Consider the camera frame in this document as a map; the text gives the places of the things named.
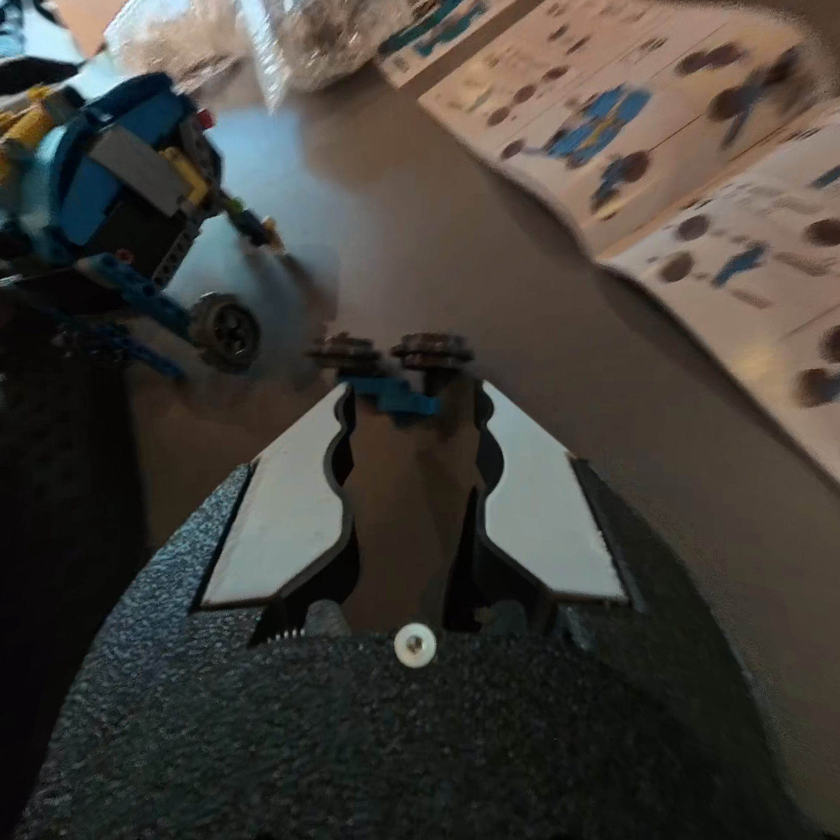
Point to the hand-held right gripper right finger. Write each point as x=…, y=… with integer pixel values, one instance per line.
x=544, y=518

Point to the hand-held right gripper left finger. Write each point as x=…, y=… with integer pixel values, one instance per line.
x=282, y=518

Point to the blue brick connector piece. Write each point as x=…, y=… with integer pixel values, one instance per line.
x=400, y=401

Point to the blue brick toy car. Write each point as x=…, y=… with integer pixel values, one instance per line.
x=118, y=164

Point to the grey desk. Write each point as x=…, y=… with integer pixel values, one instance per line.
x=459, y=262

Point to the black dimpled pad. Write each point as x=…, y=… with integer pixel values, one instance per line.
x=59, y=525

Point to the building instruction booklet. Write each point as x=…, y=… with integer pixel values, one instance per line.
x=656, y=197

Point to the clear plastic bag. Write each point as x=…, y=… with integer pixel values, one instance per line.
x=308, y=46

